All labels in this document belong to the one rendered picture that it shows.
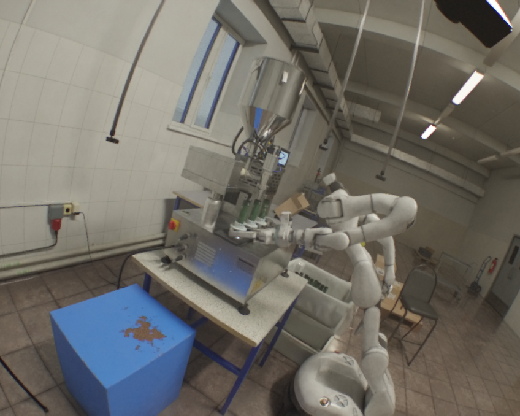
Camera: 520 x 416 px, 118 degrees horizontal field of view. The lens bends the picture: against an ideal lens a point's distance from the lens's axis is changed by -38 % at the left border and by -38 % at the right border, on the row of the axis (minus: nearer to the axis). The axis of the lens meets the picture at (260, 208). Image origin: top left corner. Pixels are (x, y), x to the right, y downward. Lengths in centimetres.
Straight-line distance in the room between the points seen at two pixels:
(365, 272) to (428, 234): 1057
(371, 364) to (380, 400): 29
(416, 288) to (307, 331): 140
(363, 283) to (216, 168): 84
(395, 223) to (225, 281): 71
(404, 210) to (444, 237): 1105
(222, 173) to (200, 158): 14
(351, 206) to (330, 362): 111
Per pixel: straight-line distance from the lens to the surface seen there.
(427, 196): 1159
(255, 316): 113
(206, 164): 112
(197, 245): 114
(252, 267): 101
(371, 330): 139
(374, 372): 149
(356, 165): 1133
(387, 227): 93
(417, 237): 1164
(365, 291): 124
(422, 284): 290
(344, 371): 179
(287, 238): 96
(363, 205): 98
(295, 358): 211
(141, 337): 109
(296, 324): 195
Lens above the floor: 140
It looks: 12 degrees down
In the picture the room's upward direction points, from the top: 19 degrees clockwise
